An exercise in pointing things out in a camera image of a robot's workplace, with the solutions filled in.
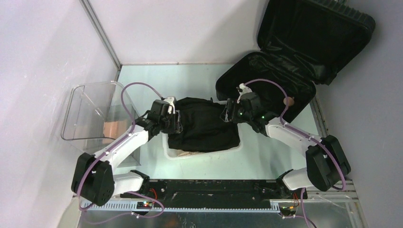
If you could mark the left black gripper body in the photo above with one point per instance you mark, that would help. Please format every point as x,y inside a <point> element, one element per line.
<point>170,123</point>

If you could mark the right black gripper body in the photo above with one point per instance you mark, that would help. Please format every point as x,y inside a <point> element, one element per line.
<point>239,115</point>

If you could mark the white perforated plastic basket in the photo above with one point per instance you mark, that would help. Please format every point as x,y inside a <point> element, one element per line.
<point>201,154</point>

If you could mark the beige cloth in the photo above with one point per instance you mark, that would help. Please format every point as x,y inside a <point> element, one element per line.
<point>185,153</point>

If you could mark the round wooden brush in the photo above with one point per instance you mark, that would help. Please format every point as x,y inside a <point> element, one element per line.
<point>289,101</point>

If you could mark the clear acrylic bin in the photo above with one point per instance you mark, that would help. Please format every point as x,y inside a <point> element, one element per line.
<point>89,106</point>

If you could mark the black ribbed hard-shell suitcase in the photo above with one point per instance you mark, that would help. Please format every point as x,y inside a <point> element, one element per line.
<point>302,43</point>

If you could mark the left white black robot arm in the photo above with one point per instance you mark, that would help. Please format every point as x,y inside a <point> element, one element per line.
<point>95,179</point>

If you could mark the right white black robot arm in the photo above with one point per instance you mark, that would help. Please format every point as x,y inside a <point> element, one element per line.
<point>326,162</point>

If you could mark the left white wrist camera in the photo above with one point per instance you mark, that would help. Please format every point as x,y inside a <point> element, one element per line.
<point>171,100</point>

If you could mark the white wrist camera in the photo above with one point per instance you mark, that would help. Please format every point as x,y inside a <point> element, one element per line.
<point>171,100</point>
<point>242,89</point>

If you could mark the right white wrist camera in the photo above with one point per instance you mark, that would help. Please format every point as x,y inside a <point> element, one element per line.
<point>242,89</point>

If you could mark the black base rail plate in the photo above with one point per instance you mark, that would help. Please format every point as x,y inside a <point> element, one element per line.
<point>218,194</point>

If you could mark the aluminium frame rail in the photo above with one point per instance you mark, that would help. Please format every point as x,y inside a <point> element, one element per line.
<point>130,202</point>

